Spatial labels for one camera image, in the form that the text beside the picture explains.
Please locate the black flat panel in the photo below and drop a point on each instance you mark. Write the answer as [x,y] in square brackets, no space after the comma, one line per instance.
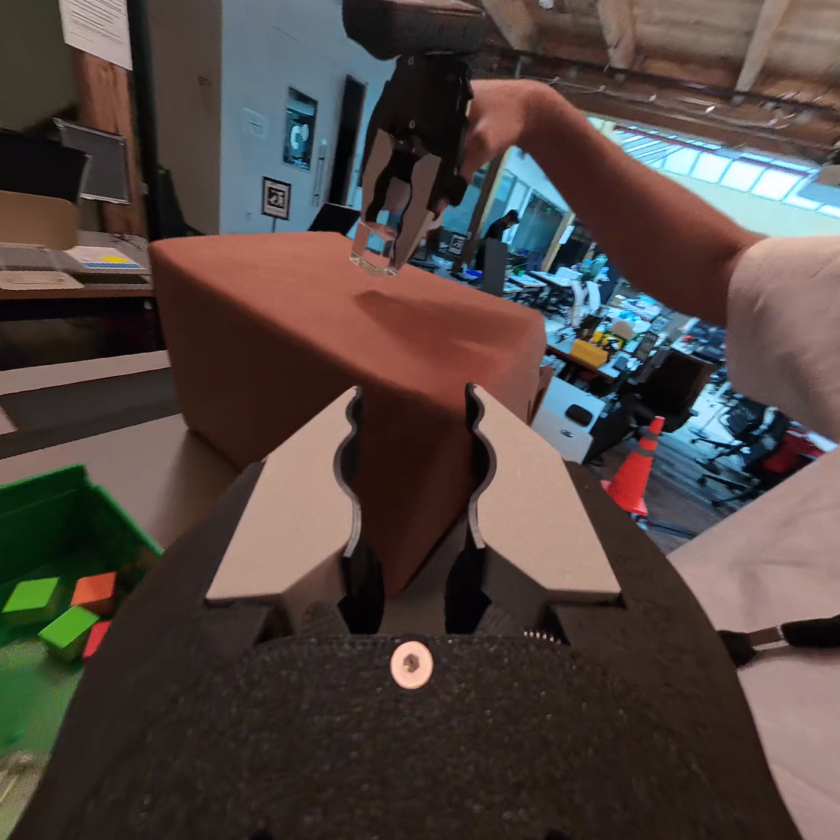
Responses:
[39,164]

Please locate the green plastic bin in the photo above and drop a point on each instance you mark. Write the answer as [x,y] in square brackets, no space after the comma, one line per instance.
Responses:
[52,512]

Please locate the orange wooden cube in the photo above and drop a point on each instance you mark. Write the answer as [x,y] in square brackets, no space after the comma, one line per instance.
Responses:
[95,589]

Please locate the light grey desk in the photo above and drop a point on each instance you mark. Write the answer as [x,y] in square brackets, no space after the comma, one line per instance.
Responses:
[131,459]
[558,407]

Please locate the black leaning panel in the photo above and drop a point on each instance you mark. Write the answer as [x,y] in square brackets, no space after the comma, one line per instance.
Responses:
[495,266]

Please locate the black leaning board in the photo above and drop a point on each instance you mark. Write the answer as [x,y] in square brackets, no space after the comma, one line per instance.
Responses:
[334,218]

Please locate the person's right hand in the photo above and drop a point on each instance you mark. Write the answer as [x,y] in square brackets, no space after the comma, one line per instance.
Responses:
[505,118]

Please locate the framed dark screen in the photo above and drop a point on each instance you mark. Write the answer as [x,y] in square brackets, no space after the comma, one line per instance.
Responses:
[98,164]

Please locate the green wooden cube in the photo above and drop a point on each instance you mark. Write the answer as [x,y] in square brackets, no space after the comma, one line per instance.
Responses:
[69,630]
[29,597]

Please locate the person's right forearm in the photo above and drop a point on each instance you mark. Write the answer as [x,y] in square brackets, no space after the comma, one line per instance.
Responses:
[623,197]

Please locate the orange traffic cone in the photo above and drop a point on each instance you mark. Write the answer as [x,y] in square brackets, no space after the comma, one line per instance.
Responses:
[636,472]

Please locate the brown edged grey table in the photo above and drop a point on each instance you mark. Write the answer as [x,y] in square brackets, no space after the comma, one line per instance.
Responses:
[98,282]

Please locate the printed marker sign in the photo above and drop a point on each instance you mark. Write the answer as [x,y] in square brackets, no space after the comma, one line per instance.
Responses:
[275,197]

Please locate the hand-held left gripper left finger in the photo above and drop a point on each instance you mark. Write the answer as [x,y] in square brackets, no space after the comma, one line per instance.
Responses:
[282,531]

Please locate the wooden panel on clear stand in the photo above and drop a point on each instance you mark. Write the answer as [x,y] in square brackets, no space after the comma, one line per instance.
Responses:
[36,220]

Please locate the clear acrylic cube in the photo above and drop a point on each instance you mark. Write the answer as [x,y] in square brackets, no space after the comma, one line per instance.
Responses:
[374,253]

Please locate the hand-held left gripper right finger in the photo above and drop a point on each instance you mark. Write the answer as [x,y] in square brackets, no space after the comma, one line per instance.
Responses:
[548,531]

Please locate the rust brown felt bag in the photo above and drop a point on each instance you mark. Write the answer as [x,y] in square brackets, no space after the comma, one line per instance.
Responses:
[275,341]

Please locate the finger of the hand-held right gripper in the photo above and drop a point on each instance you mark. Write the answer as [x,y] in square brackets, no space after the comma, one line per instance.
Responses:
[420,210]
[374,177]

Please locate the black badge reel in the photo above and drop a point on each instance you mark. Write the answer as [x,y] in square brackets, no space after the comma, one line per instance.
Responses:
[807,633]

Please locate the yellow storage box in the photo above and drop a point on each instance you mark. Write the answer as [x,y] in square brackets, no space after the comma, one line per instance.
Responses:
[589,353]

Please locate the black pole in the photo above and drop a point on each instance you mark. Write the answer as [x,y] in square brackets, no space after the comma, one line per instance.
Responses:
[144,118]

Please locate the black oval pad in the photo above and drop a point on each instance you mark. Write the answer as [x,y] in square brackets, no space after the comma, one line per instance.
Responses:
[578,415]

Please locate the white wall paper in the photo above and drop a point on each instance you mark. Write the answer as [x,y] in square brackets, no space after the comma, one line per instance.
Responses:
[98,29]

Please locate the yellow blue card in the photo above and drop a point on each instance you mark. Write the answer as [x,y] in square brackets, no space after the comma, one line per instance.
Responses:
[108,260]

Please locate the red wooden cube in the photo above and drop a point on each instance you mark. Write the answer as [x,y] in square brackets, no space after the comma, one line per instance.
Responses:
[97,640]

